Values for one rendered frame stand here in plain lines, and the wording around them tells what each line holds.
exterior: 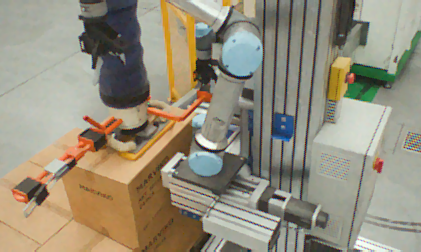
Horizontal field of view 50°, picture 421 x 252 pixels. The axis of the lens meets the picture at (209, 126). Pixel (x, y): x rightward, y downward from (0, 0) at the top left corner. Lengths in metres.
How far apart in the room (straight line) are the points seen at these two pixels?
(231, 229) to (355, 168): 0.49
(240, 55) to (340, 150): 0.53
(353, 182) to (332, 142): 0.16
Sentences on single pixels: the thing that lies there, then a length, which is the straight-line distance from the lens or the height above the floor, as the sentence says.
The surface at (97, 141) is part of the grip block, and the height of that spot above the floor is 1.09.
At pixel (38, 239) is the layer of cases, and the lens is 2.38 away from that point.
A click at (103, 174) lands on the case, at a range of 1.99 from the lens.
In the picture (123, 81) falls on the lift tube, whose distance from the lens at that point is 1.94.
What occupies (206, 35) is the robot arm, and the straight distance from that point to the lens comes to 2.01.
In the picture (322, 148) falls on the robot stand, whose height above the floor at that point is 1.21.
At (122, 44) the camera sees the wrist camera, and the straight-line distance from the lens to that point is 1.37.
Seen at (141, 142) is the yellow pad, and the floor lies 0.97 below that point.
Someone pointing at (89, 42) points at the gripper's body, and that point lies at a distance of 1.41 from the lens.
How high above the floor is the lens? 2.19
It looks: 34 degrees down
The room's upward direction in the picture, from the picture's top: 3 degrees counter-clockwise
